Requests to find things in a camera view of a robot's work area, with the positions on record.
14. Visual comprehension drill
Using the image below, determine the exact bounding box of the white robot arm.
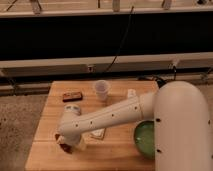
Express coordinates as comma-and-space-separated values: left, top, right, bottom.
58, 81, 213, 171

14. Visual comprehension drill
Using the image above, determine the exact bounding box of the wooden cutting board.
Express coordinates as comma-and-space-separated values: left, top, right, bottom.
25, 81, 158, 171

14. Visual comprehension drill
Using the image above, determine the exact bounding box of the brown rectangular block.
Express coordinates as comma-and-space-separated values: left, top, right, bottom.
63, 92, 83, 102

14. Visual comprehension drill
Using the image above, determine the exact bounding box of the clear plastic cup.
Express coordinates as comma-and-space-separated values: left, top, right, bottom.
93, 80, 110, 101

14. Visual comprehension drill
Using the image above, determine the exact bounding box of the green bowl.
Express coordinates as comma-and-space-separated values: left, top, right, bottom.
134, 121, 155, 160

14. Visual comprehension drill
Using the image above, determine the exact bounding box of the white tube bottle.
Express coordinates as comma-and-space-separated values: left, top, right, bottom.
127, 89, 136, 98

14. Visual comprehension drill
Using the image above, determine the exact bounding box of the black hanging cable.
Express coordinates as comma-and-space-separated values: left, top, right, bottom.
101, 5, 135, 74

